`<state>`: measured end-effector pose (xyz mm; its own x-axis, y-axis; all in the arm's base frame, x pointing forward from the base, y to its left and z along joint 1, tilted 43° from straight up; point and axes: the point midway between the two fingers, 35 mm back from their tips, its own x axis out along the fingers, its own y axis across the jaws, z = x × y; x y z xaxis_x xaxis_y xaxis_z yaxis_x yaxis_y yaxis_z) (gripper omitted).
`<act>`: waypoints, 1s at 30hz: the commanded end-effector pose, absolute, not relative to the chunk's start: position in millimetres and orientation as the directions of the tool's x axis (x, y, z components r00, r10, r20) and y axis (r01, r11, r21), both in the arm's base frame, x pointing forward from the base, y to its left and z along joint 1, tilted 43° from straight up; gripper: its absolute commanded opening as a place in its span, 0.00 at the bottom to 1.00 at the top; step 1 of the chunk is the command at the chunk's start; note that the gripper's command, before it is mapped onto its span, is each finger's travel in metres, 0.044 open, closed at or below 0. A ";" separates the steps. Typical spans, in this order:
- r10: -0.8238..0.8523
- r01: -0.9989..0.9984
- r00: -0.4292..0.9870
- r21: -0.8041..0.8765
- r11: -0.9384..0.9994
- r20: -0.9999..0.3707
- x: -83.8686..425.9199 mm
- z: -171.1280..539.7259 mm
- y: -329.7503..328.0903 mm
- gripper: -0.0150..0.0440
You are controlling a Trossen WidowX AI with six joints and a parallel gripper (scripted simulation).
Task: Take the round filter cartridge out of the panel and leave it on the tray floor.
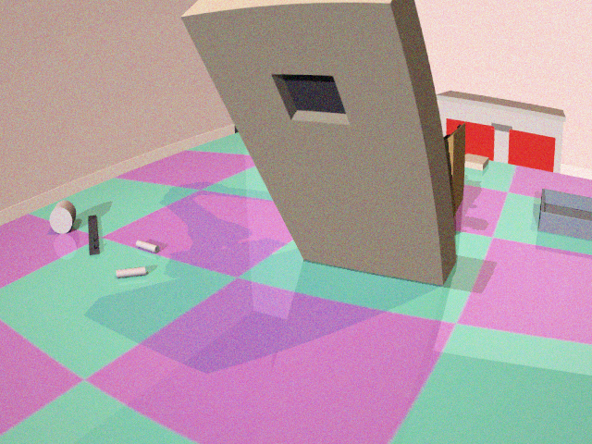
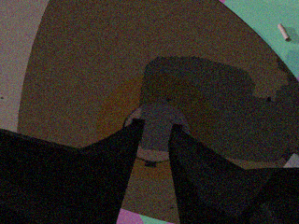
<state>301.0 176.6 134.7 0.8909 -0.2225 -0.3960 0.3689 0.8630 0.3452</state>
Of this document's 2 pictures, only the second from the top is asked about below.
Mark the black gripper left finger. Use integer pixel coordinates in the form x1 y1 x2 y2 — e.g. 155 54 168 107
0 120 142 224

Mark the tan panel with square opening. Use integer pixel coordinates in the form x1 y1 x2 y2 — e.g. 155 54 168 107
16 0 299 224

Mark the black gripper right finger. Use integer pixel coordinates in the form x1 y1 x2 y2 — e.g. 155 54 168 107
168 127 299 224

